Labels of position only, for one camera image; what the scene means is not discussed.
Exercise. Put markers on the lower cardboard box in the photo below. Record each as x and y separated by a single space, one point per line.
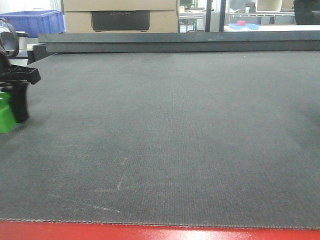
160 22

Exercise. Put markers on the blue plastic crate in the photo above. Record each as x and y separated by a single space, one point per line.
35 22

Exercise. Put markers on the blue shallow tray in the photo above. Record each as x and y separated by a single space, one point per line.
249 26

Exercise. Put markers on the dark conveyor back rail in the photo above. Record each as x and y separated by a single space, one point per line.
192 42

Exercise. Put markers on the red conveyor front edge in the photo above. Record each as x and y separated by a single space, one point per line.
28 230

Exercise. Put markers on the cardboard box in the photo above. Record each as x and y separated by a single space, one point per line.
119 5
160 22

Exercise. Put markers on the black chair back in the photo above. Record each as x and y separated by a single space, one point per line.
307 12

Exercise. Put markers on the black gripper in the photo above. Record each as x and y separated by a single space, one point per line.
15 80

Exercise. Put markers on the green toy block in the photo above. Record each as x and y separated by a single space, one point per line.
7 119

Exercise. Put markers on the dark grey conveyor belt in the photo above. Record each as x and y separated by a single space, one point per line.
183 139

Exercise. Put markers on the upper cardboard box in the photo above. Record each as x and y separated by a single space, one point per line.
119 5

